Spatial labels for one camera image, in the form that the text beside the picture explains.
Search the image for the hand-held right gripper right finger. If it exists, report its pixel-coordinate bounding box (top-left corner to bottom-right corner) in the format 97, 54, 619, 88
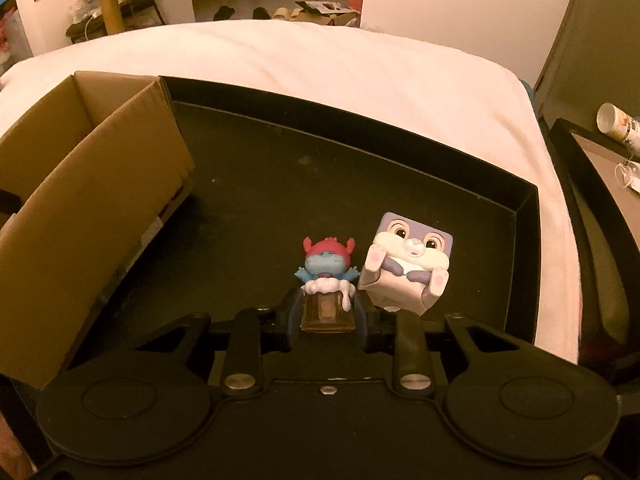
356, 294, 526, 396

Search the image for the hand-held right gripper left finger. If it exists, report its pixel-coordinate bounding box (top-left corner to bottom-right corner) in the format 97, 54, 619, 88
132, 287, 307, 397

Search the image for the blue hippo figurine red hat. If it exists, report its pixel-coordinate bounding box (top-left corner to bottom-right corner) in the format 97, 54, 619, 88
292, 236, 362, 335

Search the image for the white bunny cube toy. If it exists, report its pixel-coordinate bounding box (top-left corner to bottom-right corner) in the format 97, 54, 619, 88
356, 211, 455, 317

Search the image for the black shallow tray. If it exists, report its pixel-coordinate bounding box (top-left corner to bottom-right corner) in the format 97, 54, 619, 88
65, 76, 541, 376

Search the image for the brown cardboard box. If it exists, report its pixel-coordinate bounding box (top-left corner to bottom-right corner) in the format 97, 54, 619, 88
0, 71, 196, 391

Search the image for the dark nightstand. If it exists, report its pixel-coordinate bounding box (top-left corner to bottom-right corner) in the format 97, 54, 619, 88
547, 117, 640, 356

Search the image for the open cardboard box with papers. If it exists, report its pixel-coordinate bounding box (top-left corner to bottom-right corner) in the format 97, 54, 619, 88
295, 1, 361, 27

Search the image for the white paper cup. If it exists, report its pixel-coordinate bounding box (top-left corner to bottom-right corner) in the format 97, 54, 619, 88
596, 102, 640, 153

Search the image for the black chair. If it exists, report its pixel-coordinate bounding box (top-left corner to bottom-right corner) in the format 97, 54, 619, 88
67, 0, 167, 44

